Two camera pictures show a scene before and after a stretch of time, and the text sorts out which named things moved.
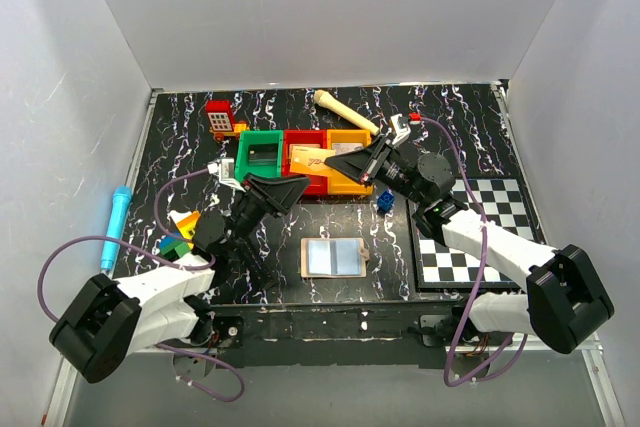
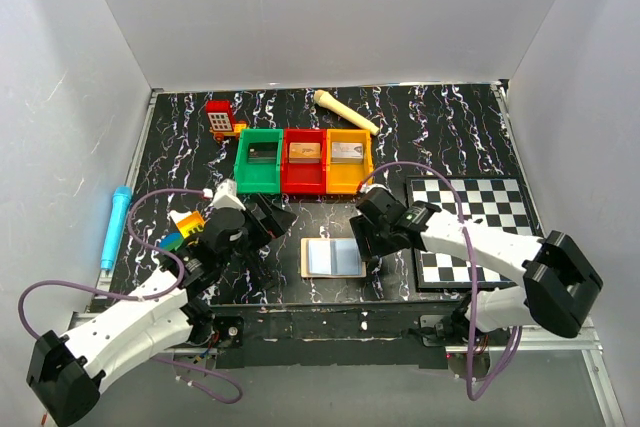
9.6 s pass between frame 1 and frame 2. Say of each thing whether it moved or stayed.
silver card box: stayed
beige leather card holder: stayed
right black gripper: moved
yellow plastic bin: stayed
